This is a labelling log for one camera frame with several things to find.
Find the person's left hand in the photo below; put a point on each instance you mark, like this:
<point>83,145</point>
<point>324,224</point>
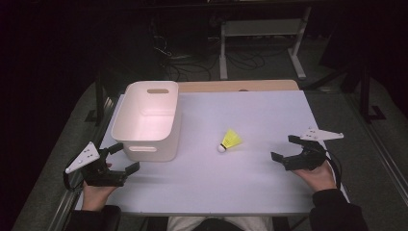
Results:
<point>94,197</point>

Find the black metal stand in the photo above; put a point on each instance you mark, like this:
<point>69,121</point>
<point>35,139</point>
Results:
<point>365,93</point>
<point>99,96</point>

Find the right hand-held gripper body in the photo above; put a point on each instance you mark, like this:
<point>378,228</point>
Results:
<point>308,159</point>

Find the person's legs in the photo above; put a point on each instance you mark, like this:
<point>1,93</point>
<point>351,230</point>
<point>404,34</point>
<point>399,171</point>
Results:
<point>186,223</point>

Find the metal frame rail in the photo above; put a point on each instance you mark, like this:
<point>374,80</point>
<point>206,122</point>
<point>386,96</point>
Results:
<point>381,154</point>
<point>64,205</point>

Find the person's right hand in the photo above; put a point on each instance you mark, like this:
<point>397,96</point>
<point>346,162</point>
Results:
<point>320,179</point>

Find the white plastic storage bin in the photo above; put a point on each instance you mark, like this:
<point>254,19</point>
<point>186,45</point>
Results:
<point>147,125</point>

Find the white metal desk frame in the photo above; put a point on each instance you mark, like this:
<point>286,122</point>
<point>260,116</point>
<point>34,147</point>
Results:
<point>260,28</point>

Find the yellow shuttlecock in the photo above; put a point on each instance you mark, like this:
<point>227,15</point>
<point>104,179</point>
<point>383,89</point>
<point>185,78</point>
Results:
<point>231,139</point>

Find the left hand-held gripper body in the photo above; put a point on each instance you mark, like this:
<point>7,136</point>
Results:
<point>96,174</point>

